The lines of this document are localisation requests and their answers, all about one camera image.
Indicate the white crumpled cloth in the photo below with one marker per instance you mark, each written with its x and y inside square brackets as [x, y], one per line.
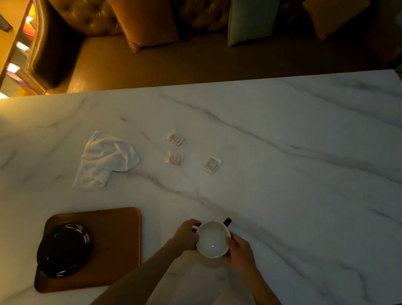
[104, 161]

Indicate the black round plate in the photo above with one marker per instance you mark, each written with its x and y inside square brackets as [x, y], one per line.
[63, 250]

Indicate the orange cushion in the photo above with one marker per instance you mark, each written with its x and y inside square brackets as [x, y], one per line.
[334, 11]
[142, 14]

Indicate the brown leather placemat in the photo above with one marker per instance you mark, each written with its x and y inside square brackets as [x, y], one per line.
[112, 247]

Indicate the wooden shelf with lights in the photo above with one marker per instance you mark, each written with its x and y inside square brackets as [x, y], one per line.
[19, 48]

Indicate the person's right hand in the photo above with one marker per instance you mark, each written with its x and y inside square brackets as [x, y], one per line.
[241, 254]

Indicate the grey-green cushion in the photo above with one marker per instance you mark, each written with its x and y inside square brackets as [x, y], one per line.
[254, 10]

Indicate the person's left hand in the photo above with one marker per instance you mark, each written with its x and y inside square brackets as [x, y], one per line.
[185, 235]

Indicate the white ceramic cup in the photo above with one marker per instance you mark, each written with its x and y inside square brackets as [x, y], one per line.
[212, 239]

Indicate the small paper sachet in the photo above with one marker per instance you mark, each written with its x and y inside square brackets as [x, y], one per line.
[175, 138]
[173, 158]
[212, 165]

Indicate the person's right thumb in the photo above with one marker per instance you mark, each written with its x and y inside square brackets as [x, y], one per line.
[230, 245]

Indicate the person's left forearm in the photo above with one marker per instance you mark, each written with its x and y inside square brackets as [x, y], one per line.
[131, 285]

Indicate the brown tufted leather sofa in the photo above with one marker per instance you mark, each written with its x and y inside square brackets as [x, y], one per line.
[187, 51]

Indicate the person's left fingers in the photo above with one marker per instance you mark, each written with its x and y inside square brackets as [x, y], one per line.
[194, 223]

